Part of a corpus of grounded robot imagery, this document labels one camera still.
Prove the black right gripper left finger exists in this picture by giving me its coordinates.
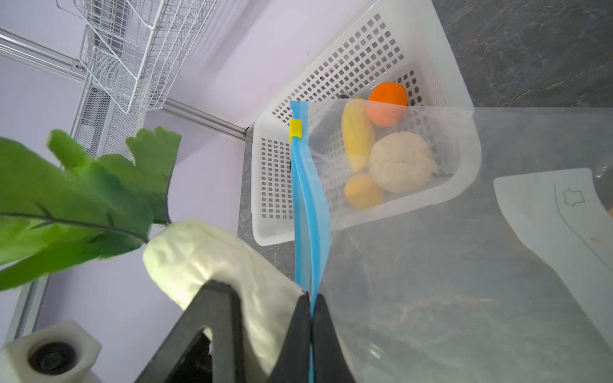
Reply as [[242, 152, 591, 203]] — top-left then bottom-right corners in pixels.
[[268, 294, 311, 383]]

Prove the orange toy fruit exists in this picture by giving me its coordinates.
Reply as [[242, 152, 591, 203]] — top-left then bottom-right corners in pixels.
[[367, 82, 408, 128]]

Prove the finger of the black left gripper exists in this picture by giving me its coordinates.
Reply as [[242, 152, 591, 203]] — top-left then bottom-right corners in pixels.
[[136, 281, 246, 382]]

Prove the white wire wall shelf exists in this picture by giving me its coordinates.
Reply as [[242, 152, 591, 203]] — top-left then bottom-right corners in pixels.
[[56, 0, 217, 113]]

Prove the clear zip top bag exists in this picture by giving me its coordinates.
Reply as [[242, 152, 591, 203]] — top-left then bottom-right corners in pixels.
[[290, 99, 612, 382]]

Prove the beige toy garlic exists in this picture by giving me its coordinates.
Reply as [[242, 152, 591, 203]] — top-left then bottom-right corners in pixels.
[[369, 132, 437, 193]]

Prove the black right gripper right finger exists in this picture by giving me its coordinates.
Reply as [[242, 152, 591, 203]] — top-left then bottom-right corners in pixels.
[[312, 295, 356, 383]]

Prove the yellow toy lemon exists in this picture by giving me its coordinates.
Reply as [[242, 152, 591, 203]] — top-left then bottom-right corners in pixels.
[[344, 173, 384, 210]]

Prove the aluminium frame corner post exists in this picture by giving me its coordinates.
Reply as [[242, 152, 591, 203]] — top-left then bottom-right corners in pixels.
[[0, 27, 247, 142]]

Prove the white perforated plastic basket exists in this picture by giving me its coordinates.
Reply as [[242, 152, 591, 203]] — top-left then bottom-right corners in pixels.
[[252, 1, 481, 246]]

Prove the white mesh wall box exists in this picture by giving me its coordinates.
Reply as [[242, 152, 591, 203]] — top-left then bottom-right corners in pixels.
[[71, 74, 147, 161]]

